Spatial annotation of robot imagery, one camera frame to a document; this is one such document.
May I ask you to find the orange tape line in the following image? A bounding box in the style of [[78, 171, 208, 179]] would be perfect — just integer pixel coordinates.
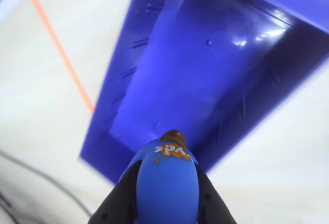
[[27, 0, 95, 114]]

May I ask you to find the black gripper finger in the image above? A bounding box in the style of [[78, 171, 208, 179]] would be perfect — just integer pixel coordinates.
[[195, 169, 236, 224], [87, 162, 141, 224]]

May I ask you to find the blue plastic box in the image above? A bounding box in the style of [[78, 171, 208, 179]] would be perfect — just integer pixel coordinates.
[[79, 0, 329, 185]]

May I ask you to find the grey cable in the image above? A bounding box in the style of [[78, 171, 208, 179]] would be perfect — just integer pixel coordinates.
[[0, 150, 93, 217]]

